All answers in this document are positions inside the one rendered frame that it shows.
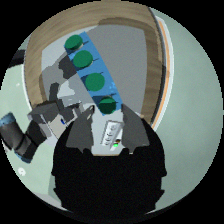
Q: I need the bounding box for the blue four-tube rack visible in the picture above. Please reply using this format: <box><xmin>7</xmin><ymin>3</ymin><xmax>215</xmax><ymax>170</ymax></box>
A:
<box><xmin>63</xmin><ymin>31</ymin><xmax>123</xmax><ymax>111</ymax></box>

